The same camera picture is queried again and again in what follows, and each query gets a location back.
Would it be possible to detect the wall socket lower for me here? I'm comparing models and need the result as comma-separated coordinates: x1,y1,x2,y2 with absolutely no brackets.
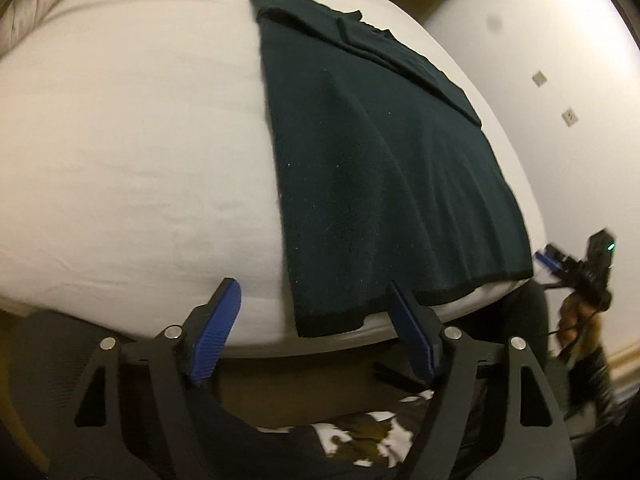
561,107,579,128

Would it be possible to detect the black jacket right forearm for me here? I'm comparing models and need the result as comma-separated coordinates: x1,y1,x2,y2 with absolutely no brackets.
559,336,616,418

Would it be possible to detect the wall socket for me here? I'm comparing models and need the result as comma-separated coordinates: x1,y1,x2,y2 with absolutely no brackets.
561,107,579,128
532,70,547,87

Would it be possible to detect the right hand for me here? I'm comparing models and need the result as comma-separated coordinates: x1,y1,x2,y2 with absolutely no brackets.
556,292,601,356

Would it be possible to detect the wall socket upper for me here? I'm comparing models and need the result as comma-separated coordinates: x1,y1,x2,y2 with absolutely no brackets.
532,70,547,87

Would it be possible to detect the brown white patterned cloth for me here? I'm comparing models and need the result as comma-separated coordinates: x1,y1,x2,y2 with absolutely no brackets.
257,390,434,468

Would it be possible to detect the dark green knit sweater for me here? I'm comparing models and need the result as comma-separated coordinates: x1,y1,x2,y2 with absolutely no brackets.
250,0,533,338

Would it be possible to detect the white bed mattress sheet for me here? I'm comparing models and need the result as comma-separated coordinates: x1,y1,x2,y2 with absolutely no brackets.
1,0,544,356

